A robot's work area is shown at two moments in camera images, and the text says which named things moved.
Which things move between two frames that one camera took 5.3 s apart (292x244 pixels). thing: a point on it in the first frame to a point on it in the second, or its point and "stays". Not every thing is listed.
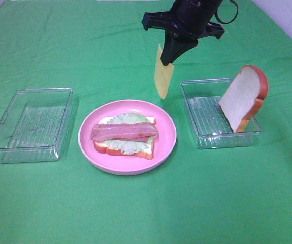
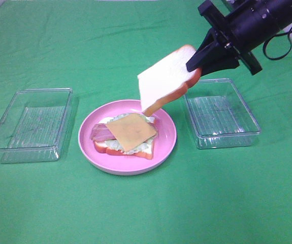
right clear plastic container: x=210 y=124 stays
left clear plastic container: x=34 y=127 stays
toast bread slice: x=243 y=99 to x=166 y=80
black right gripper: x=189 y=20 to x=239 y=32
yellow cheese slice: x=162 y=73 to x=132 y=129
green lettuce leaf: x=128 y=146 stays
